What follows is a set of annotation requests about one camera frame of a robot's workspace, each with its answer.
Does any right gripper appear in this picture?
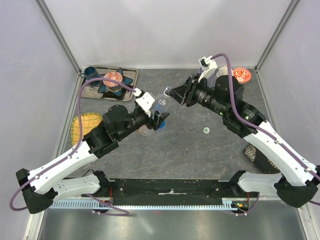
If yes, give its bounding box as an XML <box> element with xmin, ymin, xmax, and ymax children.
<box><xmin>166</xmin><ymin>73</ymin><xmax>229</xmax><ymax>118</ymax></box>

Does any clear Pocari Sweat bottle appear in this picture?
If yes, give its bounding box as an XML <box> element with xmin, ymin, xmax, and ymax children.
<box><xmin>139</xmin><ymin>92</ymin><xmax>173</xmax><ymax>137</ymax></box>

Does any green white bottle cap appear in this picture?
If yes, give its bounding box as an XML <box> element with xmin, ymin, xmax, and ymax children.
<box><xmin>203</xmin><ymin>127</ymin><xmax>210</xmax><ymax>134</ymax></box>

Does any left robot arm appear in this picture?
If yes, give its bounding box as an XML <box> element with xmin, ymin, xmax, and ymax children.
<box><xmin>16</xmin><ymin>105</ymin><xmax>170</xmax><ymax>214</ymax></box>

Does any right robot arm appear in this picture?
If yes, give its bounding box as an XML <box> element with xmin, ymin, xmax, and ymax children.
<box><xmin>164</xmin><ymin>74</ymin><xmax>320</xmax><ymax>208</ymax></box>

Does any blue water bottle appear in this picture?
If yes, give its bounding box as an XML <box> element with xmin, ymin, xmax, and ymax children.
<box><xmin>158</xmin><ymin>120</ymin><xmax>166</xmax><ymax>130</ymax></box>

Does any purple plastic cup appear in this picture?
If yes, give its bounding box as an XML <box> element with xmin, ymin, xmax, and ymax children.
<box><xmin>200</xmin><ymin>68</ymin><xmax>219</xmax><ymax>88</ymax></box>

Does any pink plastic cup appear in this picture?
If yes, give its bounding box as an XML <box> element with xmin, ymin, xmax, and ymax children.
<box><xmin>216</xmin><ymin>66</ymin><xmax>229</xmax><ymax>78</ymax></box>

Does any red patterned bowl on tray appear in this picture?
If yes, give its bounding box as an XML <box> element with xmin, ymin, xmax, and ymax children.
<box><xmin>102</xmin><ymin>71</ymin><xmax>124</xmax><ymax>91</ymax></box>

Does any blue star-shaped dish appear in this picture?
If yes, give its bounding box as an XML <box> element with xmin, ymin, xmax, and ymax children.
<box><xmin>97</xmin><ymin>68</ymin><xmax>133</xmax><ymax>99</ymax></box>

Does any red white floral bowl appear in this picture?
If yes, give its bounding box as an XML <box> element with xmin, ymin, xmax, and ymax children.
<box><xmin>233</xmin><ymin>67</ymin><xmax>252</xmax><ymax>84</ymax></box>

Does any yellow woven plate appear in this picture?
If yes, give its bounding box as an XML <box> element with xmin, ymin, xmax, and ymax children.
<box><xmin>70</xmin><ymin>112</ymin><xmax>103</xmax><ymax>146</ymax></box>

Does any metal tray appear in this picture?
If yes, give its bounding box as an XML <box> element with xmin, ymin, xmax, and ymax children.
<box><xmin>80</xmin><ymin>66</ymin><xmax>139</xmax><ymax>102</ymax></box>

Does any blue ceramic cup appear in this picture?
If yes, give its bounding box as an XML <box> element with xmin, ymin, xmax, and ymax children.
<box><xmin>80</xmin><ymin>66</ymin><xmax>100</xmax><ymax>82</ymax></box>

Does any black floral rectangular dish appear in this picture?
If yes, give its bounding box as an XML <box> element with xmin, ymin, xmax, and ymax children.
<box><xmin>243</xmin><ymin>144</ymin><xmax>280</xmax><ymax>174</ymax></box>

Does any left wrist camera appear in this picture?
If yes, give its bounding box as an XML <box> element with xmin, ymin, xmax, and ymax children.
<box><xmin>133</xmin><ymin>88</ymin><xmax>156</xmax><ymax>117</ymax></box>

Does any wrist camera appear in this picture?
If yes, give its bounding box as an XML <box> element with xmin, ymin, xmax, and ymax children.
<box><xmin>198</xmin><ymin>55</ymin><xmax>218</xmax><ymax>81</ymax></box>
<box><xmin>133</xmin><ymin>88</ymin><xmax>156</xmax><ymax>117</ymax></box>

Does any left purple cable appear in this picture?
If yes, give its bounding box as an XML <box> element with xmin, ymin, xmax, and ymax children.
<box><xmin>9</xmin><ymin>77</ymin><xmax>141</xmax><ymax>216</ymax></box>

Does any purple cable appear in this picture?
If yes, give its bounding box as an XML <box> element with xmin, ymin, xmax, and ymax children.
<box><xmin>211</xmin><ymin>52</ymin><xmax>320</xmax><ymax>217</ymax></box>
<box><xmin>9</xmin><ymin>77</ymin><xmax>141</xmax><ymax>216</ymax></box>

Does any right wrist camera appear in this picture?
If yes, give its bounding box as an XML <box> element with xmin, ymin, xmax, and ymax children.
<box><xmin>198</xmin><ymin>55</ymin><xmax>218</xmax><ymax>81</ymax></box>

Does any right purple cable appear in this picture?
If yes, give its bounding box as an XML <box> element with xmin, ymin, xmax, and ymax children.
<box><xmin>211</xmin><ymin>52</ymin><xmax>320</xmax><ymax>217</ymax></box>

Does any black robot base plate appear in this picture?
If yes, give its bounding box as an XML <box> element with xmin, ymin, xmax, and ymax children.
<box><xmin>92</xmin><ymin>178</ymin><xmax>258</xmax><ymax>205</ymax></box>

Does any blue cable duct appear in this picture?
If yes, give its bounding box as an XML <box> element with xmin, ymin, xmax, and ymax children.
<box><xmin>49</xmin><ymin>198</ymin><xmax>237</xmax><ymax>211</ymax></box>

